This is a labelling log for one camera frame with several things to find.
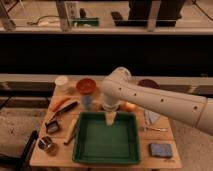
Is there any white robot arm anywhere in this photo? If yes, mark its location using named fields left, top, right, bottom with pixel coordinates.
left=100, top=67, right=213, bottom=136

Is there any red bowl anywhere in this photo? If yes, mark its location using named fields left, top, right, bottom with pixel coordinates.
left=76, top=78, right=96, bottom=94

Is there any purple bowl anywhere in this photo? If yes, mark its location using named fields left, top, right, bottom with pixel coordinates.
left=138, top=79, right=159, bottom=89

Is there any red yellow apple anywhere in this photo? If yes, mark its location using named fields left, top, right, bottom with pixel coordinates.
left=120, top=102, right=136, bottom=112

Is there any blue plastic cup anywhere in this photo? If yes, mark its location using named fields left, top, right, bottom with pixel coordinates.
left=81, top=95, right=93, bottom=110

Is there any green plastic tray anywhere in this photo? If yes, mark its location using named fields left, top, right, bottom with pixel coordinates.
left=72, top=112, right=140, bottom=165

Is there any grey folded cloth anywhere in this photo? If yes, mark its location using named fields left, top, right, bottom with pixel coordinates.
left=144, top=110, right=160, bottom=125

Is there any metal fork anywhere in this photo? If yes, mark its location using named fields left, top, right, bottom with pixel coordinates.
left=139, top=127, right=167, bottom=132

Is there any orange carrot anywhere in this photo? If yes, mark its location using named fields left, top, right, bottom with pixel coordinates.
left=50, top=97, right=69, bottom=112

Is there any blue sponge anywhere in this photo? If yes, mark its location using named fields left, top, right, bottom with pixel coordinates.
left=149, top=143, right=173, bottom=158

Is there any white lidded cup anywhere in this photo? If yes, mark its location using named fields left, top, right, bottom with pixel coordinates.
left=55, top=76, right=68, bottom=91

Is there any wooden table board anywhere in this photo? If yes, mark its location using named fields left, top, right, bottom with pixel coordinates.
left=29, top=79, right=183, bottom=170

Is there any small metal cup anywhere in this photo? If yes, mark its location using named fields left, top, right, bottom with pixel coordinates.
left=38, top=136, right=53, bottom=153

